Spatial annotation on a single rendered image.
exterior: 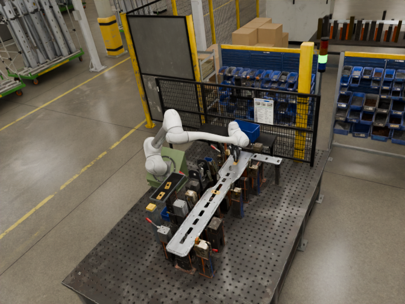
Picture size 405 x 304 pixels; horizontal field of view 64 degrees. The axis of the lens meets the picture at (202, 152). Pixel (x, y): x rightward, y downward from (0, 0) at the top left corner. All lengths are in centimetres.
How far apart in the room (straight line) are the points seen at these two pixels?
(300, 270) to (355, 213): 107
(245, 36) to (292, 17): 256
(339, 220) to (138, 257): 235
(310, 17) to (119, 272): 775
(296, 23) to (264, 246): 721
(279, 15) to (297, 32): 64
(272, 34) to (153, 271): 553
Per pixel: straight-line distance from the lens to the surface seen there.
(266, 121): 351
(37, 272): 431
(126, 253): 305
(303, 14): 920
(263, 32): 725
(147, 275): 285
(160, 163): 326
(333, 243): 389
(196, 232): 263
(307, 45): 312
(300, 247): 378
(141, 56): 548
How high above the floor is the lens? 299
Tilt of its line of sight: 35 degrees down
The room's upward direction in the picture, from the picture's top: 8 degrees counter-clockwise
